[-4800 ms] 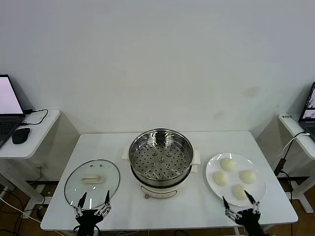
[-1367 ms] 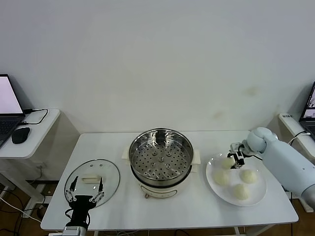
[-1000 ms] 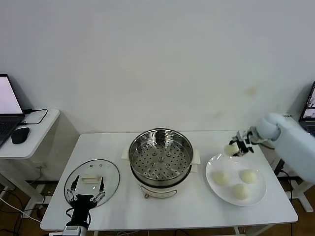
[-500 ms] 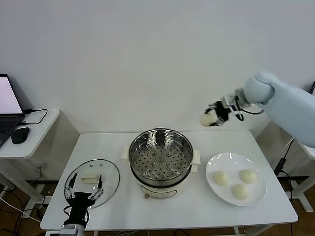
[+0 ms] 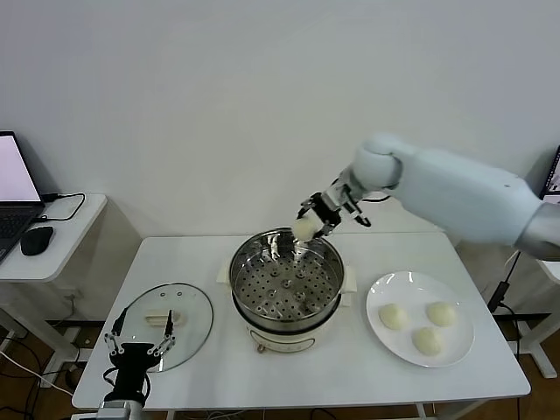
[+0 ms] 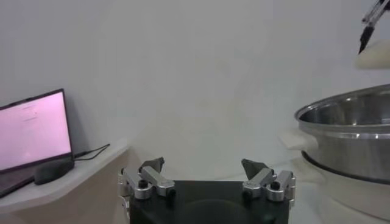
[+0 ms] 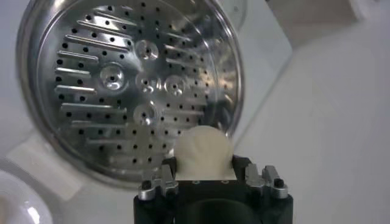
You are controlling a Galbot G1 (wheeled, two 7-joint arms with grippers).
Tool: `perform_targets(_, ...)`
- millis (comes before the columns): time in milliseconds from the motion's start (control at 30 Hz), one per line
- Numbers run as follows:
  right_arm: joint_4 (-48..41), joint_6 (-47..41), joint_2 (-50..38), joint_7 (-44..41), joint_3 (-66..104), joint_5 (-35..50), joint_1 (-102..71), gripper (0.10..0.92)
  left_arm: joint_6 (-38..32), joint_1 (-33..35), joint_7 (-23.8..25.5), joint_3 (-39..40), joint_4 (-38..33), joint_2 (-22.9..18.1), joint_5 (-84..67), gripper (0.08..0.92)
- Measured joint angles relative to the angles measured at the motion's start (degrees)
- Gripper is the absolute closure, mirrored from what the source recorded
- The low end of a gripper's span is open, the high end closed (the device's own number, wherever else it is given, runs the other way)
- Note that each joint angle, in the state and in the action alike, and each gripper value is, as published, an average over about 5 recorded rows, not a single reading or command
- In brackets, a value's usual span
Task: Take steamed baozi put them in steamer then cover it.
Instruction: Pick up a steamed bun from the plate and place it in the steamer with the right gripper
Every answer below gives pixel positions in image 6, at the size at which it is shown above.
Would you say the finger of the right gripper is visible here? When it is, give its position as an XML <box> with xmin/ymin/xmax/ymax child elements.
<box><xmin>358</xmin><ymin>0</ymin><xmax>390</xmax><ymax>55</ymax></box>

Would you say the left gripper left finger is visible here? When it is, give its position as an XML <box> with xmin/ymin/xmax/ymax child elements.
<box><xmin>118</xmin><ymin>156</ymin><xmax>177</xmax><ymax>201</ymax></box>

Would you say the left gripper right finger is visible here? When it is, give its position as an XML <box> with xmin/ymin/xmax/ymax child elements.
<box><xmin>241</xmin><ymin>158</ymin><xmax>297</xmax><ymax>203</ymax></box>

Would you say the white steamed baozi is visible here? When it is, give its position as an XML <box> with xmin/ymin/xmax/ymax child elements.
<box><xmin>354</xmin><ymin>38</ymin><xmax>390</xmax><ymax>70</ymax></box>

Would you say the white side table with mouse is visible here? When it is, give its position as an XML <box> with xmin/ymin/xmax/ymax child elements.
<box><xmin>0</xmin><ymin>138</ymin><xmax>132</xmax><ymax>224</ymax></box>

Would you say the cream electric cooker base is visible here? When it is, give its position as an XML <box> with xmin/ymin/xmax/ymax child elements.
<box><xmin>280</xmin><ymin>130</ymin><xmax>390</xmax><ymax>222</ymax></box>

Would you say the black computer mouse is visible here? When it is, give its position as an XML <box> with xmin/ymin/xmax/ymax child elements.
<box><xmin>34</xmin><ymin>158</ymin><xmax>76</xmax><ymax>186</ymax></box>

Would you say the black laptop with pale screen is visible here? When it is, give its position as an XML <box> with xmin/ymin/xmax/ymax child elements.
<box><xmin>0</xmin><ymin>88</ymin><xmax>76</xmax><ymax>198</ymax></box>

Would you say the black laptop charger cable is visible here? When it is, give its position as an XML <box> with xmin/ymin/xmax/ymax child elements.
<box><xmin>74</xmin><ymin>143</ymin><xmax>111</xmax><ymax>161</ymax></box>

